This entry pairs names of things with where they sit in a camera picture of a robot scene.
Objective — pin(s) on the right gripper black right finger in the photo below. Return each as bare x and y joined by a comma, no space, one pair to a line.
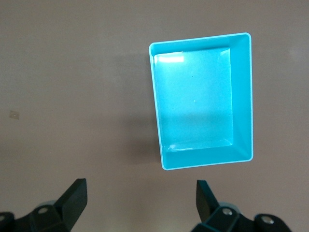
205,205

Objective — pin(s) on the small brown tape patch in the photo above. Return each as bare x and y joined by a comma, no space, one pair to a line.
14,114

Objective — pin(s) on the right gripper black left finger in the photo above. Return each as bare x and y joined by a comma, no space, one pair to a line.
72,205

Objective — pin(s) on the turquoise blue plastic box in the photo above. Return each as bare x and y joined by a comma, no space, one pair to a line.
193,96

